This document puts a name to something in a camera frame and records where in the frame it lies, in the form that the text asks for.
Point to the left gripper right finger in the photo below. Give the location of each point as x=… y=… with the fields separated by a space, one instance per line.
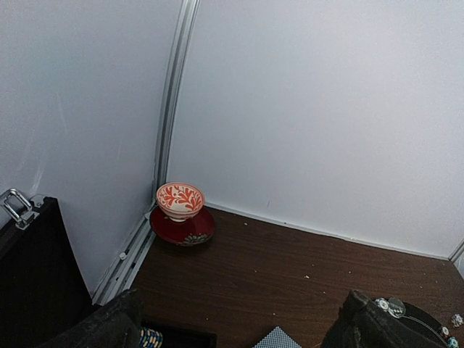
x=362 y=323

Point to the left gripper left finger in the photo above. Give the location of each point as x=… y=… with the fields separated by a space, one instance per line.
x=116 y=324

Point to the blue white chip top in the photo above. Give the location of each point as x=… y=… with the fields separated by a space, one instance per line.
x=382 y=303

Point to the clear acrylic dealer button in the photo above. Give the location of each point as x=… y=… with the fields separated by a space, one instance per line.
x=396 y=307

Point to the blue playing card deck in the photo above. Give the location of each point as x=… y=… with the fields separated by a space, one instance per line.
x=277 y=338

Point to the green chip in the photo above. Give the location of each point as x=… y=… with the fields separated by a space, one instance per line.
x=452 y=342

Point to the round black poker mat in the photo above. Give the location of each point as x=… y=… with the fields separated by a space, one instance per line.
x=368 y=325

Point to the black poker chip case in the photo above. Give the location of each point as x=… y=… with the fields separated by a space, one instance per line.
x=42 y=290

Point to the black white chip stack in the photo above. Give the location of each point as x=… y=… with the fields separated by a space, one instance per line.
x=457 y=320

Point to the red patterned bowl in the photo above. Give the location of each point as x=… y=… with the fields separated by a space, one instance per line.
x=180 y=201

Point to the left aluminium frame post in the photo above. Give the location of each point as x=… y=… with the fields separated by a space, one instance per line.
x=123 y=270

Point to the aluminium frame post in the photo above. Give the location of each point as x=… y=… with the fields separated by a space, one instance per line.
x=123 y=270
x=457 y=252

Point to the right aluminium frame post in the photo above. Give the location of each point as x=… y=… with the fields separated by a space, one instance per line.
x=457 y=252

